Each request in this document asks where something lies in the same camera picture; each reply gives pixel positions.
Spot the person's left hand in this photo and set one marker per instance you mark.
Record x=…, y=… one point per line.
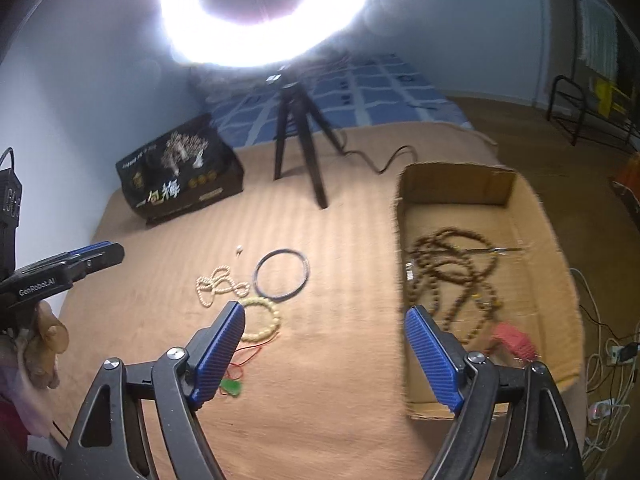
x=45, y=340

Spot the white power strip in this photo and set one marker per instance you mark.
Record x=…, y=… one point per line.
x=602, y=408

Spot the red tassel charm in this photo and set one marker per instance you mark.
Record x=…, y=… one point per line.
x=511, y=340

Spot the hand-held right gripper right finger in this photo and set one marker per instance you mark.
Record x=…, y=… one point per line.
x=432, y=355

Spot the cardboard box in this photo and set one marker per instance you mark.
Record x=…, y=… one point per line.
x=482, y=280

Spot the blue checked bedsheet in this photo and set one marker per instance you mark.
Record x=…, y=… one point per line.
x=340, y=95

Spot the black printed gift box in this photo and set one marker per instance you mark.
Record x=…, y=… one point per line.
x=180, y=172

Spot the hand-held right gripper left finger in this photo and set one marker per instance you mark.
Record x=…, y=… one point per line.
x=220, y=347

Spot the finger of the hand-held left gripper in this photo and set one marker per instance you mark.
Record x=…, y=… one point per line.
x=95, y=252

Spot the dark bangle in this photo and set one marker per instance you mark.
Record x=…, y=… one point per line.
x=281, y=275

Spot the black metal rack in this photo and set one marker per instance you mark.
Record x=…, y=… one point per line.
x=575, y=110

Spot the black tripod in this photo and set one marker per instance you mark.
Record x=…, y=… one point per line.
x=295, y=130

